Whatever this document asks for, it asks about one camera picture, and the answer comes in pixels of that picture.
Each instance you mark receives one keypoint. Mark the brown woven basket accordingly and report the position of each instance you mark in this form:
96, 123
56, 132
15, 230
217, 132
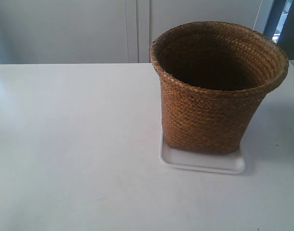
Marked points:
213, 77

